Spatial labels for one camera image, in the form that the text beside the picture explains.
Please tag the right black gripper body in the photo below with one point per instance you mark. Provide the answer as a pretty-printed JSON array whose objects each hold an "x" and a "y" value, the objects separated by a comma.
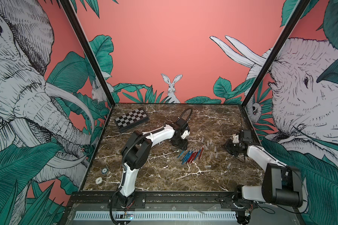
[{"x": 234, "y": 148}]

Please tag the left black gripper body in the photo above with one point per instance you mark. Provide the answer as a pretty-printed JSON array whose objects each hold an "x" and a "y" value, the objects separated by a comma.
[{"x": 180, "y": 143}]

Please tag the blue knife bottom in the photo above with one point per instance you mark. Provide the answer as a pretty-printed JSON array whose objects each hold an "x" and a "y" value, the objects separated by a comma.
[{"x": 197, "y": 154}]

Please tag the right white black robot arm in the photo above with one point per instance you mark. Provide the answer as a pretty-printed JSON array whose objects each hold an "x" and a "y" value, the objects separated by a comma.
[{"x": 282, "y": 184}]

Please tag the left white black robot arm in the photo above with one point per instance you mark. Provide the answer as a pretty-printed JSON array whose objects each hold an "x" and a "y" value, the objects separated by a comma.
[{"x": 137, "y": 149}]

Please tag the black white checkerboard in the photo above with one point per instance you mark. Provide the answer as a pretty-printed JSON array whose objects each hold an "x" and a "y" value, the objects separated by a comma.
[{"x": 131, "y": 119}]

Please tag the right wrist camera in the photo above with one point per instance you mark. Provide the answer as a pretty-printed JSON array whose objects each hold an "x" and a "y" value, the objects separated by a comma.
[{"x": 235, "y": 138}]

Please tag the black front rail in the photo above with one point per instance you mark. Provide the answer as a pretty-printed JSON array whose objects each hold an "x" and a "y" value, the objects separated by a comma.
[{"x": 144, "y": 199}]

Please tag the white perforated cable duct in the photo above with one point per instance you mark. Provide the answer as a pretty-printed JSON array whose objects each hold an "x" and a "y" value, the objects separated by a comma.
[{"x": 154, "y": 216}]

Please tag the right black frame post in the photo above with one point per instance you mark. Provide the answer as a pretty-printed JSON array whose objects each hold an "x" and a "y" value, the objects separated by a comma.
[{"x": 288, "y": 28}]

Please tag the black frame post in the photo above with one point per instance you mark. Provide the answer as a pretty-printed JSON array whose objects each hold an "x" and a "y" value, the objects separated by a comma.
[
  {"x": 79, "y": 32},
  {"x": 288, "y": 28}
]

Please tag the left black frame post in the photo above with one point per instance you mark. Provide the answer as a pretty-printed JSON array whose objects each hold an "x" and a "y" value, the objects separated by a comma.
[{"x": 79, "y": 32}]

